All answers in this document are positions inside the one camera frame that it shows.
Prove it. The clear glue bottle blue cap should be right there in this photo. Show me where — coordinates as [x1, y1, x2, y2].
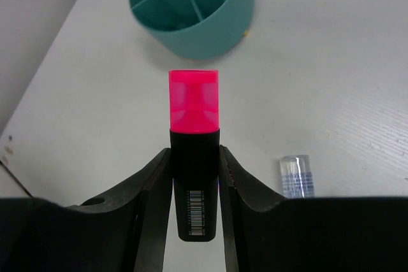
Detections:
[279, 155, 315, 199]

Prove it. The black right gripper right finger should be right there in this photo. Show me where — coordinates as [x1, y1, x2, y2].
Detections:
[219, 145, 287, 271]

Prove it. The teal round desk organizer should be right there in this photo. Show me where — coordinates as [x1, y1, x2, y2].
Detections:
[129, 0, 255, 60]

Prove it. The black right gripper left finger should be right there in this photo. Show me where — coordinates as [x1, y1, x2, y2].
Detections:
[80, 148, 172, 271]

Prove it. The black marker pink cap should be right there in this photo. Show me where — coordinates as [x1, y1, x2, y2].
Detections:
[169, 70, 220, 242]

